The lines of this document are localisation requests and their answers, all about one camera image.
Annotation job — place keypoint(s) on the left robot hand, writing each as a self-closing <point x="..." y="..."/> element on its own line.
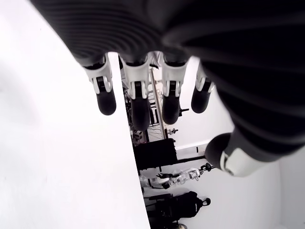
<point x="214" y="35"/>

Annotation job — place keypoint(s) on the white desk with wooden edge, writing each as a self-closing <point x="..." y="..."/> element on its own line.
<point x="157" y="102"/>

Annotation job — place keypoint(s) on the black and white soccer ball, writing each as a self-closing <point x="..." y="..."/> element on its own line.
<point x="138" y="134"/>

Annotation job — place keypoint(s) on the black cabinet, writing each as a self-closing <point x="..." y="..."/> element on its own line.
<point x="156" y="153"/>

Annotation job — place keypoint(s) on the white humanoid robot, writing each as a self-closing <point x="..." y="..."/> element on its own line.
<point x="183" y="177"/>

